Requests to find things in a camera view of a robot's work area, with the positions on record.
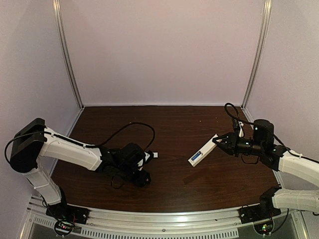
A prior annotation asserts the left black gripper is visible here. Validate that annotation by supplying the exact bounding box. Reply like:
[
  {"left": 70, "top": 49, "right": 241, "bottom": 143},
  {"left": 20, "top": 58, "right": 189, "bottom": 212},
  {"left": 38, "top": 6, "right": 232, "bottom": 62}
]
[{"left": 117, "top": 165, "right": 151, "bottom": 188}]

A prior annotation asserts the left aluminium frame post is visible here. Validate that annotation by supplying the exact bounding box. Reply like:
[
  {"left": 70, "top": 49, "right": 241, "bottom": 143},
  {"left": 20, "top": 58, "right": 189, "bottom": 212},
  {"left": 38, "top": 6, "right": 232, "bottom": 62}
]
[{"left": 52, "top": 0, "right": 84, "bottom": 109}]

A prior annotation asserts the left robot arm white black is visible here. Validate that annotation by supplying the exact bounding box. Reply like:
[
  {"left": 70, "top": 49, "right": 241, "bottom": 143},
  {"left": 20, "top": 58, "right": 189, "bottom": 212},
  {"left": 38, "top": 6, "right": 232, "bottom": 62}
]
[{"left": 4, "top": 118, "right": 158, "bottom": 221}]

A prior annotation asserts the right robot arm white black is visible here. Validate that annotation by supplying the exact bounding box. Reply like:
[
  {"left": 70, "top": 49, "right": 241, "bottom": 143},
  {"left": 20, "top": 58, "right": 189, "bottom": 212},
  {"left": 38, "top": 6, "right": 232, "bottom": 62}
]
[{"left": 212, "top": 119, "right": 319, "bottom": 220}]

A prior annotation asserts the blue battery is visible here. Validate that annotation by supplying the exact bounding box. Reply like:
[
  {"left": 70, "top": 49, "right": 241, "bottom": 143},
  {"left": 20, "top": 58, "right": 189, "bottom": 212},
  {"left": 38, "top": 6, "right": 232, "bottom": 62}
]
[{"left": 191, "top": 151, "right": 202, "bottom": 161}]

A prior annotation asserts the right aluminium frame post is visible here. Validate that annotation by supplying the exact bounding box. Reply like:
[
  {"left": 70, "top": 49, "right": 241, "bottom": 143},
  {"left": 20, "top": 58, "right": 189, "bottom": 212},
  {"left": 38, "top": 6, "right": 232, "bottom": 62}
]
[{"left": 241, "top": 0, "right": 273, "bottom": 110}]

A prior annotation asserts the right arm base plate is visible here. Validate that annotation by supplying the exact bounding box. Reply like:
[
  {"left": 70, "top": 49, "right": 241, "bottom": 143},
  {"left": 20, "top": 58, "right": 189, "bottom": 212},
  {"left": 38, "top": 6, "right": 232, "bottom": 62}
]
[{"left": 238, "top": 204, "right": 281, "bottom": 224}]

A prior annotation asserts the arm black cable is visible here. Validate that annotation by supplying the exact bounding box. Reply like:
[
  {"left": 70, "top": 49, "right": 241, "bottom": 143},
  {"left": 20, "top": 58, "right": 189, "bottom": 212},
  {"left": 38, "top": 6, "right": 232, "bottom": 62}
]
[
  {"left": 4, "top": 121, "right": 156, "bottom": 189},
  {"left": 224, "top": 103, "right": 319, "bottom": 164}
]

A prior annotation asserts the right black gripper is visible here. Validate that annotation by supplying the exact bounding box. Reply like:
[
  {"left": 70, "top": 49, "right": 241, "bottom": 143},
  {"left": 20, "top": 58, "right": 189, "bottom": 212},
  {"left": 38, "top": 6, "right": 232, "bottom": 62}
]
[{"left": 213, "top": 132, "right": 264, "bottom": 158}]

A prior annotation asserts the aluminium frame post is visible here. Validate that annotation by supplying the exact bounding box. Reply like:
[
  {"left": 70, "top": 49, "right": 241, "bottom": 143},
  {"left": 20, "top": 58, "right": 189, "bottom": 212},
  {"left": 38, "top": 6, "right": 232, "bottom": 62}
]
[
  {"left": 241, "top": 0, "right": 273, "bottom": 110},
  {"left": 52, "top": 0, "right": 84, "bottom": 109}
]

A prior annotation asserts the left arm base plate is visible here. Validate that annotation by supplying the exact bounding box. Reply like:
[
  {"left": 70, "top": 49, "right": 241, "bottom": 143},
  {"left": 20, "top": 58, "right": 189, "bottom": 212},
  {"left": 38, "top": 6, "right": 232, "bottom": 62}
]
[{"left": 46, "top": 204, "right": 90, "bottom": 225}]

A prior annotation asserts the front aluminium rail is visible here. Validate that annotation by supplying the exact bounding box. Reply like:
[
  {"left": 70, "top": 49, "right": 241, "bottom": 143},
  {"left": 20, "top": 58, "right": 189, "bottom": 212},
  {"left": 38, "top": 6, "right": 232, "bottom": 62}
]
[{"left": 17, "top": 196, "right": 310, "bottom": 239}]

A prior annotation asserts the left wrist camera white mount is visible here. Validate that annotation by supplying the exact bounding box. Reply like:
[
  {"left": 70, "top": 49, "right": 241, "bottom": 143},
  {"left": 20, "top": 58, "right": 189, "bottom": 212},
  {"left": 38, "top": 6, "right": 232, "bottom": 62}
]
[{"left": 137, "top": 150, "right": 154, "bottom": 171}]

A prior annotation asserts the white remote control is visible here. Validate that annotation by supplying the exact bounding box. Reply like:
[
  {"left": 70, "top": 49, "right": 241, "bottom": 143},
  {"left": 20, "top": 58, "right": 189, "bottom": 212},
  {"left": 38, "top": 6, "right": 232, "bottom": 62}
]
[{"left": 188, "top": 138, "right": 217, "bottom": 167}]

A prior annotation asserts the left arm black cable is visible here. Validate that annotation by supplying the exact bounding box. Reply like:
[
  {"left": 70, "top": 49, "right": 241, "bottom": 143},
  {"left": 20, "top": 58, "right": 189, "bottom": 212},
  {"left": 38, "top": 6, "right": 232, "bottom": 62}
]
[{"left": 4, "top": 121, "right": 156, "bottom": 189}]

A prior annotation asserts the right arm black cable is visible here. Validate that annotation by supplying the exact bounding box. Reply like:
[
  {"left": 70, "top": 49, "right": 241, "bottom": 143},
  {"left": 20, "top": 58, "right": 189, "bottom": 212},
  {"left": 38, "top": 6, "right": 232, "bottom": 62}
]
[{"left": 224, "top": 103, "right": 319, "bottom": 164}]

